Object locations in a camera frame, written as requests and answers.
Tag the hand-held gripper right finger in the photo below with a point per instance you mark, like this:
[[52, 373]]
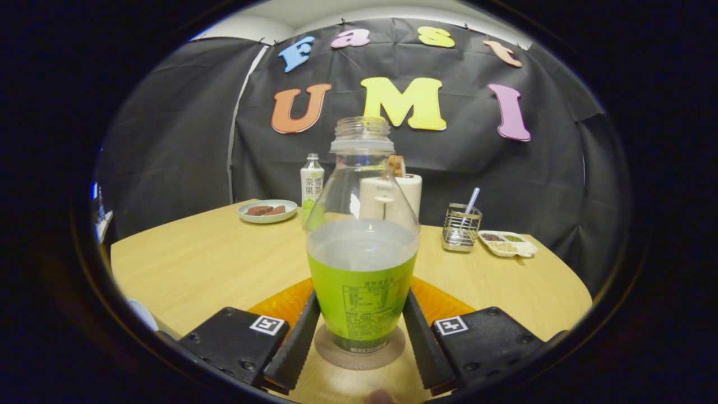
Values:
[[426, 348]]

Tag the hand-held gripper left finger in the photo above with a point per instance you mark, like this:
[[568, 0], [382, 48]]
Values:
[[297, 348]]

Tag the round brown coaster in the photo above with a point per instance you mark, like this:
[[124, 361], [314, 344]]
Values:
[[359, 362]]

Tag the clear juice bottle green label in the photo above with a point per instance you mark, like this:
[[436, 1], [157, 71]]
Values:
[[362, 303]]

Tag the slim white green drink bottle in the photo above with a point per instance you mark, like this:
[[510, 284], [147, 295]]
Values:
[[312, 185]]

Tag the wooden table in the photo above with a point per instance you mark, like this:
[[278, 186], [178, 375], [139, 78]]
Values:
[[224, 264]]

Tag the metal mesh holder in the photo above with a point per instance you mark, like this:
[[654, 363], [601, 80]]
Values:
[[461, 227]]

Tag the pale green plate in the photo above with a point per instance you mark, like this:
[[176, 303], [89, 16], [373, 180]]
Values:
[[267, 219]]

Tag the white divided dish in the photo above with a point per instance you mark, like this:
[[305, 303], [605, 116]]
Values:
[[507, 244]]

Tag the brown cookie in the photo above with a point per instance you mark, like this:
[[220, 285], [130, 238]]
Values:
[[277, 210], [255, 210]]

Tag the white toaster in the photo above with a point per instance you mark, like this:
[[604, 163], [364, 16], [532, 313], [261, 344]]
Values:
[[414, 196]]

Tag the pale drinking straw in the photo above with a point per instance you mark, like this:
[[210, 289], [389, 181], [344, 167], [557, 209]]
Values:
[[472, 201]]

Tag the toasted bread slice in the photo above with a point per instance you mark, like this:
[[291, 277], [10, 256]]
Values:
[[396, 165]]

